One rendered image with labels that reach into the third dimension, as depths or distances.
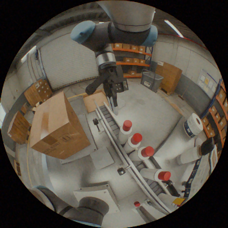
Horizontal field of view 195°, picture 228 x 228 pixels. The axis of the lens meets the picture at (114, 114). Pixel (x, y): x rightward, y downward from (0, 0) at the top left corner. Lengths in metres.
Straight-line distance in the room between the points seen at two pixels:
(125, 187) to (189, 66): 4.93
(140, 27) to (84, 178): 0.62
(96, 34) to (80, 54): 3.75
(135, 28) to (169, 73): 3.42
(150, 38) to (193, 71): 4.57
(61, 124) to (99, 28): 0.30
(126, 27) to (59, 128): 0.32
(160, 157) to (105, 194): 0.38
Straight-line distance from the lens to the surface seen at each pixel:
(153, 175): 0.30
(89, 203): 0.40
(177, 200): 0.39
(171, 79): 3.50
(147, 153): 0.22
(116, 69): 0.28
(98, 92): 0.90
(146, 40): 0.19
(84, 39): 0.22
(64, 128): 0.27
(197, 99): 4.67
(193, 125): 0.75
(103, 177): 0.47
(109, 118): 0.50
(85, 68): 3.98
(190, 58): 4.92
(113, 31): 0.20
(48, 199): 0.31
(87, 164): 0.49
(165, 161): 0.52
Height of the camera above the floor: 1.28
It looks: 50 degrees down
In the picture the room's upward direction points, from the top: straight up
